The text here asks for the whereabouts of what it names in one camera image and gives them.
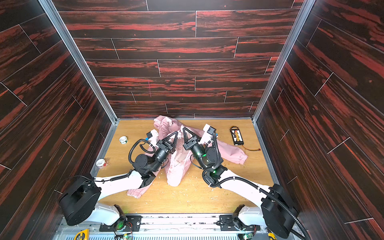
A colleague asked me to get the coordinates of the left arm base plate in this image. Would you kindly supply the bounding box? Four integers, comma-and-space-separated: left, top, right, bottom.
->
99, 215, 142, 233

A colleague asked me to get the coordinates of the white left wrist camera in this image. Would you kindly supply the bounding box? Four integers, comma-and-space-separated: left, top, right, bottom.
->
146, 129, 159, 146

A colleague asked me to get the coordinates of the aluminium front rail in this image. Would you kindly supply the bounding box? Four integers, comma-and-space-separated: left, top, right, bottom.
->
53, 213, 310, 240

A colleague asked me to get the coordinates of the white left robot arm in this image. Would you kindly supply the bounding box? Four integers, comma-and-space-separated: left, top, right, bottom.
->
58, 130, 179, 231

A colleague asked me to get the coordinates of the yellow handled tool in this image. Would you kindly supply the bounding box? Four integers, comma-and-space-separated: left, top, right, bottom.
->
268, 232, 277, 240

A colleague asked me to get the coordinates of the small white tape roll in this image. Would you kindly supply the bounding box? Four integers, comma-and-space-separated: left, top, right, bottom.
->
119, 136, 128, 145

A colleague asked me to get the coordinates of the aluminium corner post right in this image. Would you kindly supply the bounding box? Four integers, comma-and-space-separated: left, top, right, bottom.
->
251, 0, 317, 123

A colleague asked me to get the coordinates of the yellow tape measure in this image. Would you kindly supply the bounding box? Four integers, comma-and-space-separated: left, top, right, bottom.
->
74, 229, 90, 240

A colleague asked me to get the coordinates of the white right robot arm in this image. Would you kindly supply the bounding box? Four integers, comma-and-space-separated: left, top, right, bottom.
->
182, 125, 311, 240

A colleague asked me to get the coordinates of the aluminium corner post left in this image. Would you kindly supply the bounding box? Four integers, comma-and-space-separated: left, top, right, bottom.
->
38, 0, 118, 124

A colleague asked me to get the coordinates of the pink zip jacket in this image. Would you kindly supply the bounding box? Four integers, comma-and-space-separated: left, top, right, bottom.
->
125, 115, 249, 199

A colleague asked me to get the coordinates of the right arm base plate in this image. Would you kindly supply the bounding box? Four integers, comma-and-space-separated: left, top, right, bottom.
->
216, 215, 261, 232

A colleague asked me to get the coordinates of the aluminium corner post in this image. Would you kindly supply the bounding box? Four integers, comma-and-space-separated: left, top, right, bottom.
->
38, 0, 118, 124
251, 0, 317, 123

